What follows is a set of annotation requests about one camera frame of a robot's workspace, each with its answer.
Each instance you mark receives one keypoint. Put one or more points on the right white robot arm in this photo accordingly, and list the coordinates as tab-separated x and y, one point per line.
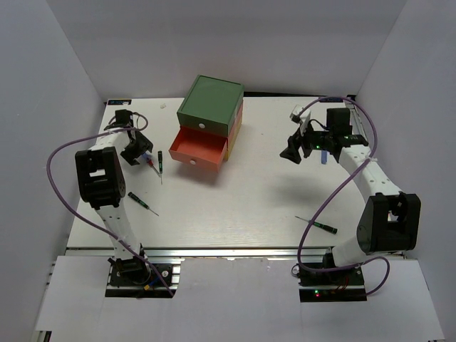
390	219

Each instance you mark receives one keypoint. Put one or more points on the aluminium front rail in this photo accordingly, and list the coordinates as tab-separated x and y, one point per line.
192	252

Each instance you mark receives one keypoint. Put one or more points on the blue red screwdriver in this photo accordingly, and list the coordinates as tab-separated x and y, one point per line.
324	157
150	163

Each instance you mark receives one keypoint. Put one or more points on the green top drawer box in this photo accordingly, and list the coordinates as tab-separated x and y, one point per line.
211	105

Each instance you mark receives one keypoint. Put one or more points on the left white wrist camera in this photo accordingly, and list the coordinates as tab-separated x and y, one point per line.
134	120

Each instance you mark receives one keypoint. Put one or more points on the slim black screwdriver left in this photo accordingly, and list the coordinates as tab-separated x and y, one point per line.
160	164

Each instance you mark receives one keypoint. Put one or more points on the slim green screwdriver right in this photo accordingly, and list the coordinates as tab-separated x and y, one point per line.
324	227

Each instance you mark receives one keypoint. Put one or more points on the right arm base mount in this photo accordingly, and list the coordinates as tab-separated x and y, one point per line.
329	287

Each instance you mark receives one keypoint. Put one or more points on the slim green screwdriver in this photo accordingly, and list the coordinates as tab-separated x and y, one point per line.
324	227
136	199

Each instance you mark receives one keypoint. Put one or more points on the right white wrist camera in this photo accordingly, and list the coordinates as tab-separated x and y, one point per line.
301	116

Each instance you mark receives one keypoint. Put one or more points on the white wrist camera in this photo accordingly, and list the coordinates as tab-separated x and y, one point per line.
301	116
134	120

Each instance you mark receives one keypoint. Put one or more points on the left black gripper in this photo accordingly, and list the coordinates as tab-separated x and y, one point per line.
144	144

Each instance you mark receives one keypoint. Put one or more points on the black logo sticker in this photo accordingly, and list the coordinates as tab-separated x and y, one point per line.
119	102
330	100

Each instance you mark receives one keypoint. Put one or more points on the slim green screwdriver left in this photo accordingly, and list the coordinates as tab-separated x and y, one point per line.
136	199

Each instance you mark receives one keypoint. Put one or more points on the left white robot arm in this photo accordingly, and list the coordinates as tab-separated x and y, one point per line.
102	184

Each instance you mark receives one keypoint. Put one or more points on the yellow bottom drawer box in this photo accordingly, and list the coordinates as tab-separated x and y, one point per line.
231	141

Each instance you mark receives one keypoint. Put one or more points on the left black logo sticker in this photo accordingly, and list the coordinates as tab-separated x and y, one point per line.
119	102

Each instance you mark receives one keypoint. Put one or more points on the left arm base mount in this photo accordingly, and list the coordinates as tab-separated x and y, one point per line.
129	279

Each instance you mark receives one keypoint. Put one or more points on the orange drawer box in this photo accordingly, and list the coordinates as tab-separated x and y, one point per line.
203	150

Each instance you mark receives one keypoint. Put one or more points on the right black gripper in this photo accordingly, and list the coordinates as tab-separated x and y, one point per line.
294	142

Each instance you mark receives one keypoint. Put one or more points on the right black logo sticker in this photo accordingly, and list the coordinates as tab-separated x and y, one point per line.
330	100

